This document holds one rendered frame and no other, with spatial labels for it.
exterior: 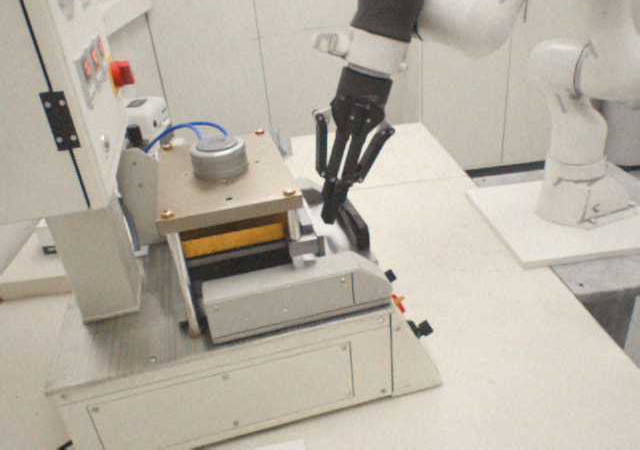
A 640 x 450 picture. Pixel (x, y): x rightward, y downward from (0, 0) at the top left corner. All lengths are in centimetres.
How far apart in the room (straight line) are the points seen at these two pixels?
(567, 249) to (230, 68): 245
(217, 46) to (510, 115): 171
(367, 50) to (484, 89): 239
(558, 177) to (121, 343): 95
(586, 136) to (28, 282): 122
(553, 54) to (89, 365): 102
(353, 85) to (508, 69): 243
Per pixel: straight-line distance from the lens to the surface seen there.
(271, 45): 324
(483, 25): 75
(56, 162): 61
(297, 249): 70
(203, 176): 75
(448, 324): 101
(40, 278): 130
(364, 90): 75
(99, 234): 77
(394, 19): 74
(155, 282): 89
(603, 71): 118
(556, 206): 131
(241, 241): 72
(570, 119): 124
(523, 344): 99
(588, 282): 117
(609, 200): 135
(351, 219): 81
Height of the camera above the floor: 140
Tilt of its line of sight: 28 degrees down
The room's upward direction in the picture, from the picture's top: 5 degrees counter-clockwise
